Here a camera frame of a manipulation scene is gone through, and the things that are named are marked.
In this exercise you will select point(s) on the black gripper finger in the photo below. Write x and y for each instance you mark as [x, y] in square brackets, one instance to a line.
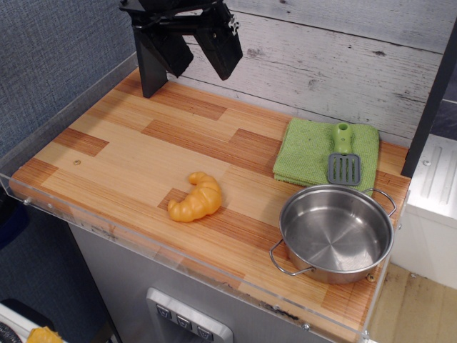
[168, 46]
[221, 48]

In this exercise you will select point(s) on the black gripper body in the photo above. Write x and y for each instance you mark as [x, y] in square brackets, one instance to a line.
[184, 17]

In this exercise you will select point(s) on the stainless steel pot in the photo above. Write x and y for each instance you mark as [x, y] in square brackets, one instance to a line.
[334, 234]

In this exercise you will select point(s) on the green folded cloth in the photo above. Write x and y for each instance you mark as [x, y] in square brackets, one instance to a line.
[303, 156]

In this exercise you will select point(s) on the orange plastic croissant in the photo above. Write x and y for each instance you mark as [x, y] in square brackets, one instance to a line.
[204, 199]

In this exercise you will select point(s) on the green grey toy spatula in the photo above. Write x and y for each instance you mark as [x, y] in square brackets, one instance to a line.
[344, 166]

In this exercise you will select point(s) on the clear acrylic table guard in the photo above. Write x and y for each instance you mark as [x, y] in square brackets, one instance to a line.
[97, 154]

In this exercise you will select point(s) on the silver control panel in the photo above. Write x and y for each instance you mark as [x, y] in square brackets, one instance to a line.
[187, 318]

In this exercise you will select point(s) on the white ridged appliance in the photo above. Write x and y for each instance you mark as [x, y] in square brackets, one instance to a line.
[425, 243]

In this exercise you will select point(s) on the yellow object bottom left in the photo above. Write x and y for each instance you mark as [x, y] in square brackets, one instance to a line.
[43, 335]

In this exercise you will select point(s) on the black vertical post left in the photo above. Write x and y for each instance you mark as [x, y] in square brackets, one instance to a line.
[152, 73]

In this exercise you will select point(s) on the black vertical post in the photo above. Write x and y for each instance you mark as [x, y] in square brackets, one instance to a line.
[152, 73]
[437, 92]

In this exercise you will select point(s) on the black vertical post right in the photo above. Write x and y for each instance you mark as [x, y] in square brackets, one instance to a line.
[437, 92]

